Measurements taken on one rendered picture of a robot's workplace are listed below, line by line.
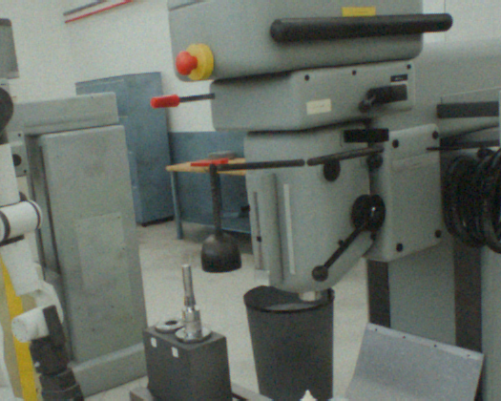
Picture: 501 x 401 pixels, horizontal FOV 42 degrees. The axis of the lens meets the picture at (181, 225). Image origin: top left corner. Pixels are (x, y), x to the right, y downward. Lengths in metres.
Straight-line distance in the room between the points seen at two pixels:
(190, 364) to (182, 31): 0.81
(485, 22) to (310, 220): 4.77
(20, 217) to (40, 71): 9.35
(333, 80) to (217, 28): 0.23
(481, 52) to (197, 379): 0.98
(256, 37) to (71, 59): 10.13
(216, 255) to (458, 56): 0.70
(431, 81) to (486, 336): 0.58
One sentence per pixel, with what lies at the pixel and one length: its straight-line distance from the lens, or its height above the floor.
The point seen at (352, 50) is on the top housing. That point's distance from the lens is 1.21.
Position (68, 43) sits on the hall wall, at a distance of 11.17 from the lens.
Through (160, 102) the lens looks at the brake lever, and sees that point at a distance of 1.19.
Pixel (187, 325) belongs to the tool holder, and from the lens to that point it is 1.64.
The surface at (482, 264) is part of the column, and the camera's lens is 1.55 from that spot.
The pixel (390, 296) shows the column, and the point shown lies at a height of 1.16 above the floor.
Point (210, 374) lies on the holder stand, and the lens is 1.66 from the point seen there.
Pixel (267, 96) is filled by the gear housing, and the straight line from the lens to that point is 1.16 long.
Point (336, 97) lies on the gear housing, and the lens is 1.18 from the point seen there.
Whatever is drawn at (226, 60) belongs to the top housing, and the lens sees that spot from 1.09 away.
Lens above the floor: 1.71
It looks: 12 degrees down
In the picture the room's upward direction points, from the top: 6 degrees counter-clockwise
